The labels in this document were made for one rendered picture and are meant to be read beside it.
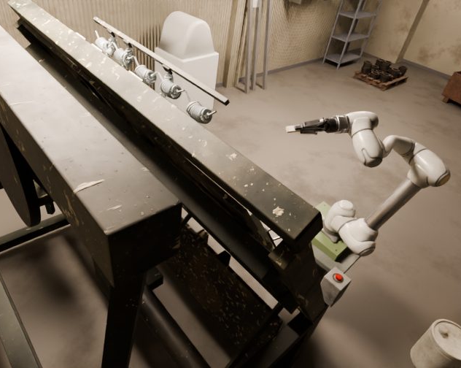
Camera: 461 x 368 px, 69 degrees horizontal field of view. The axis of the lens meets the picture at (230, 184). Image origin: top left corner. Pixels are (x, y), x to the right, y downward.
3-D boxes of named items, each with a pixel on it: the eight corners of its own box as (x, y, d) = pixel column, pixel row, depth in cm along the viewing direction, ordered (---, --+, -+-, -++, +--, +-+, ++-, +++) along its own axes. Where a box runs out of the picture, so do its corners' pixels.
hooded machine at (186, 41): (190, 98, 558) (197, 7, 472) (215, 114, 527) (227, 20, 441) (152, 108, 513) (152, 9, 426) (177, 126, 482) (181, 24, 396)
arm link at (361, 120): (346, 107, 161) (354, 130, 155) (376, 104, 162) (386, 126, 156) (338, 122, 170) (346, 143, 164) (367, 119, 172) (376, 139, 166)
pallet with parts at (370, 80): (406, 82, 780) (415, 63, 754) (385, 91, 710) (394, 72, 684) (374, 69, 820) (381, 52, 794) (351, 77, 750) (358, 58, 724)
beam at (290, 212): (300, 254, 88) (324, 227, 90) (295, 242, 80) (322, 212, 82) (20, 17, 203) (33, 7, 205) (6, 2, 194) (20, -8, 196)
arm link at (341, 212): (338, 214, 246) (349, 193, 231) (351, 234, 234) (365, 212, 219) (319, 217, 240) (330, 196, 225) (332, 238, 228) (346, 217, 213)
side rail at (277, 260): (312, 322, 180) (325, 307, 182) (284, 270, 88) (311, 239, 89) (303, 313, 183) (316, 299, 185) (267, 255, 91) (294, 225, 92)
